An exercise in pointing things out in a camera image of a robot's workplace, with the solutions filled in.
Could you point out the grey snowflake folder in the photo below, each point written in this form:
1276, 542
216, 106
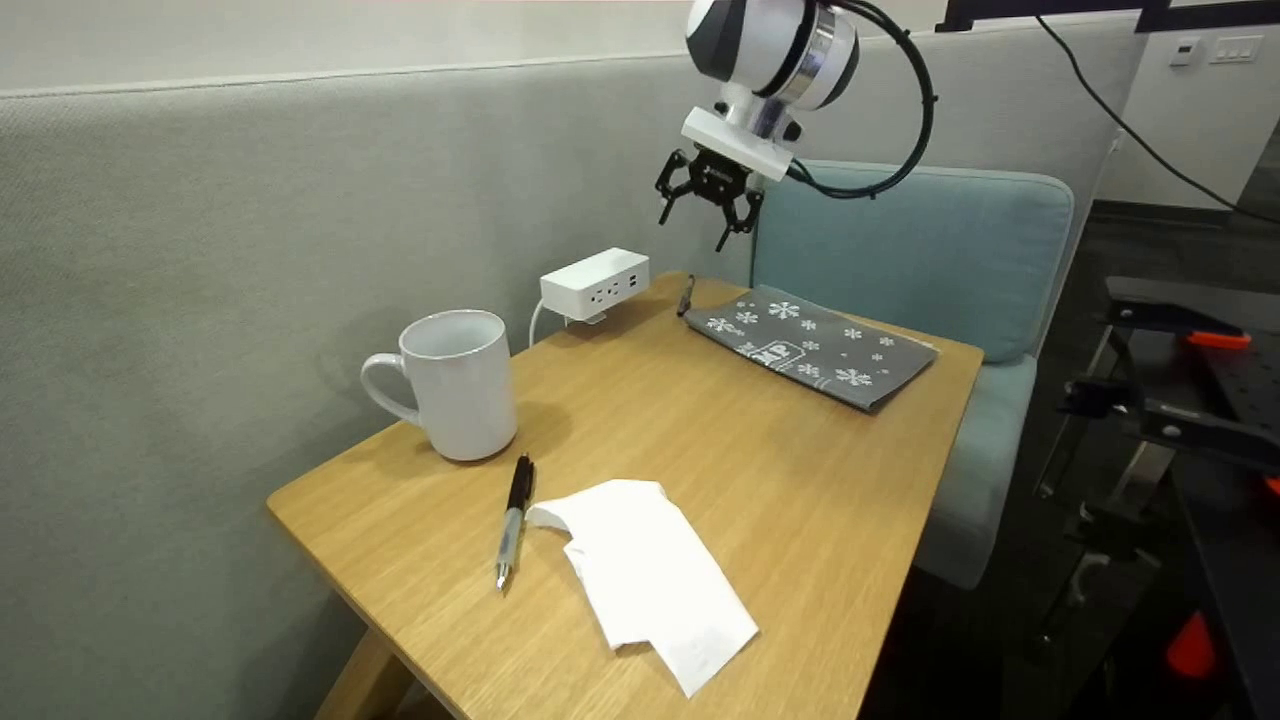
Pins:
812, 346

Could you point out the white folded paper napkin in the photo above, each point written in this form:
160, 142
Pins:
648, 577

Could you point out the white power outlet box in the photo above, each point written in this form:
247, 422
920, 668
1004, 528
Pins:
594, 284

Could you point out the blue pen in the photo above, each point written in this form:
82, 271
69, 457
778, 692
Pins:
684, 296

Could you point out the black camera tripod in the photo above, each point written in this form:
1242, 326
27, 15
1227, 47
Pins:
1187, 377

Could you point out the white ceramic mug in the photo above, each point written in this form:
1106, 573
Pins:
448, 373

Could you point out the black marker pen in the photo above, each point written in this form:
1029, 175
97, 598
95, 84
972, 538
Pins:
515, 521

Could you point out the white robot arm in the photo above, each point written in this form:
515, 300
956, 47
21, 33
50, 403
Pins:
766, 59

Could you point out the teal upholstered chair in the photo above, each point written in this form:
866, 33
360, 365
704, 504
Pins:
963, 255

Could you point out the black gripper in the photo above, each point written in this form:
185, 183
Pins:
718, 183

